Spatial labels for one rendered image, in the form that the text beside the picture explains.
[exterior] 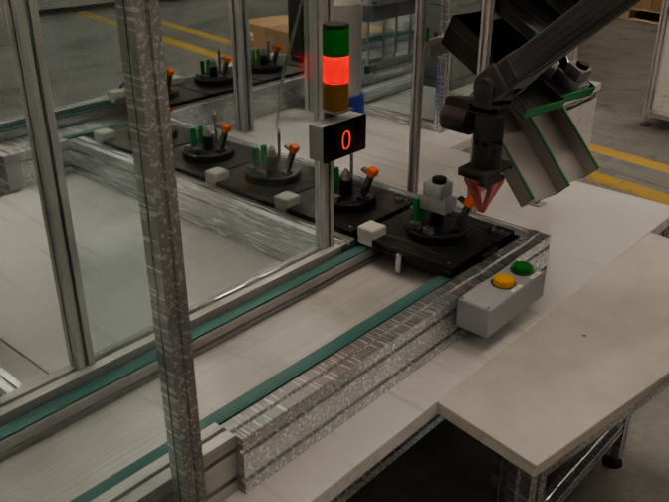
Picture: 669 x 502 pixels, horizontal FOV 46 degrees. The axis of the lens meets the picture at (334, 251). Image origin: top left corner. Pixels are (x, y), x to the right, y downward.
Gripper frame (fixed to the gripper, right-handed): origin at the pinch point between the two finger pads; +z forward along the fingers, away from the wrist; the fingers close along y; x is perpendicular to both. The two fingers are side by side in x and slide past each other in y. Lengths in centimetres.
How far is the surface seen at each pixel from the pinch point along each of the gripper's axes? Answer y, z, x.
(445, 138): -83, 20, -62
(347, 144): 18.1, -13.3, -19.9
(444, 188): 0.9, -2.2, -8.4
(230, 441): 73, 10, 5
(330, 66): 21.1, -28.6, -21.9
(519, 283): 6.6, 9.5, 13.3
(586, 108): -176, 28, -55
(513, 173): -20.9, -0.3, -4.6
